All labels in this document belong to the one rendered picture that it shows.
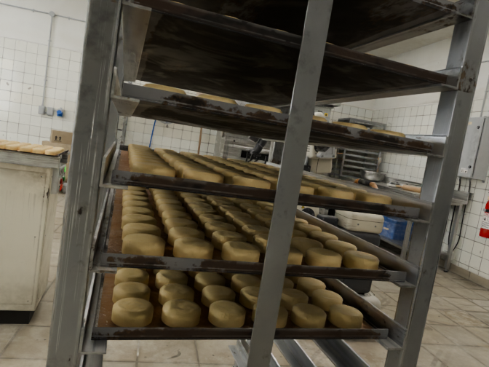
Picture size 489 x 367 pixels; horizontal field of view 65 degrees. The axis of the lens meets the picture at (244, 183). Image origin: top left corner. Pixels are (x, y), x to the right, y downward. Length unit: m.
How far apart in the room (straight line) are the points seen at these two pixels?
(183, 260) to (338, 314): 0.26
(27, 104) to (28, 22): 1.17
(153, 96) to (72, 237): 0.17
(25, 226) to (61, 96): 4.50
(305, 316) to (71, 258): 0.32
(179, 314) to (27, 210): 1.76
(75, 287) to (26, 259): 1.84
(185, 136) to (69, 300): 6.01
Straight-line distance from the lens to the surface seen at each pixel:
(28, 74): 6.72
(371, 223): 2.53
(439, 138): 0.58
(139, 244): 0.46
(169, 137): 6.39
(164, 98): 0.42
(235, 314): 0.53
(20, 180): 2.19
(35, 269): 2.29
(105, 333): 0.49
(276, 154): 1.10
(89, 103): 0.41
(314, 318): 0.58
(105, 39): 0.42
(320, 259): 0.54
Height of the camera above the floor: 1.10
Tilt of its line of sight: 5 degrees down
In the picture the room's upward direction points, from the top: 9 degrees clockwise
